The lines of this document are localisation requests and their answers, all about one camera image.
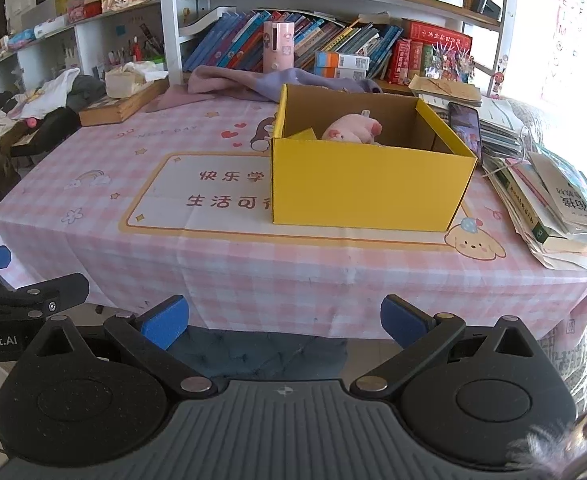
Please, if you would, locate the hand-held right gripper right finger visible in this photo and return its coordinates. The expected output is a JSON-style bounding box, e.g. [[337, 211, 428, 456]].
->
[[351, 294, 549, 400]]

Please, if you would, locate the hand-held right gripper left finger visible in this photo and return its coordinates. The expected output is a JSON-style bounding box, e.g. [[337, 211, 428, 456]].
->
[[23, 295, 216, 400]]

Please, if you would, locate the yellow cardboard box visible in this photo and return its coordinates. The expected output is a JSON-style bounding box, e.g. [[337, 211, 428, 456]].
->
[[270, 83, 478, 233]]

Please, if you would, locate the pink pig plush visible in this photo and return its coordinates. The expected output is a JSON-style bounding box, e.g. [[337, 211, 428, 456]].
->
[[321, 113, 383, 145]]

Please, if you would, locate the pink checked tablecloth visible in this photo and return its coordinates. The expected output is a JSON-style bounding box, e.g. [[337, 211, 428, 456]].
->
[[0, 82, 587, 341]]

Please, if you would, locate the blue chair cushion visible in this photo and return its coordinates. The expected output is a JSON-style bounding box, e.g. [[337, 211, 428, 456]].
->
[[173, 325, 349, 381]]

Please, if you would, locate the white garment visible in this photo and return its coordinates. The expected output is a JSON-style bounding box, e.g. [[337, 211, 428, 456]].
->
[[18, 67, 81, 121]]

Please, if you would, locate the stack of books and papers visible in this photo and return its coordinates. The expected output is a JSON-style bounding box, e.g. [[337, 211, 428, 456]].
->
[[478, 97, 587, 271]]

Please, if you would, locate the dark garment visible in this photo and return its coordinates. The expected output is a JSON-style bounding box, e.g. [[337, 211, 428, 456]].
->
[[66, 75, 106, 111]]

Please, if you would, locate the wooden tissue box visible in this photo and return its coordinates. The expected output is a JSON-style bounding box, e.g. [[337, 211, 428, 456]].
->
[[78, 77, 170, 127]]

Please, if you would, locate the smartphone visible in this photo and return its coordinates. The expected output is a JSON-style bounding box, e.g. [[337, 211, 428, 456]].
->
[[447, 101, 483, 162]]

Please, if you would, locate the cream tissue pack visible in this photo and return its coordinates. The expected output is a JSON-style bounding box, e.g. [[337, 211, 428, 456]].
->
[[104, 61, 169, 99]]

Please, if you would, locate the brown envelope stack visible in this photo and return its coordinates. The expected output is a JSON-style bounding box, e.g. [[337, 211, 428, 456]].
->
[[408, 74, 483, 108]]

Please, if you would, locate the white side shelf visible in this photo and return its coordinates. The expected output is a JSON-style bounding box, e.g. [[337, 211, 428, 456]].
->
[[0, 0, 161, 96]]

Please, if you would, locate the pink cloth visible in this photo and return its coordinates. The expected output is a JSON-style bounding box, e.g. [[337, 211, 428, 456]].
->
[[146, 65, 254, 111]]

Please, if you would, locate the purple cloth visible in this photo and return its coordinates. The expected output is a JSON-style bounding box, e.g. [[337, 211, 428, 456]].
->
[[243, 67, 381, 103]]

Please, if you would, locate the orange blue small box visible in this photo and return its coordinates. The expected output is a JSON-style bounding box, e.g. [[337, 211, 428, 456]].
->
[[315, 66, 369, 81], [315, 51, 370, 70]]

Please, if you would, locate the red upright book set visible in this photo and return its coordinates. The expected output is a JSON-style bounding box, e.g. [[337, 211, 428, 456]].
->
[[386, 39, 424, 86]]

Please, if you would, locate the red thick dictionary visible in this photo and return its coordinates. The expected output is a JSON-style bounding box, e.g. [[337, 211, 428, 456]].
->
[[402, 18, 473, 48]]

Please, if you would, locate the row of colourful books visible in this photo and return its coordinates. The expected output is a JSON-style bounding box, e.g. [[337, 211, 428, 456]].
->
[[182, 10, 404, 76]]

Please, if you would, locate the pink phone box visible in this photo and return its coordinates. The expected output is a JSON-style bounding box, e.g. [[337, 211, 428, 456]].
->
[[263, 21, 295, 73]]

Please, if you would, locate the white bookshelf frame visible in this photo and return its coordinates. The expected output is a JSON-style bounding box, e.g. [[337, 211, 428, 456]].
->
[[158, 0, 519, 96]]

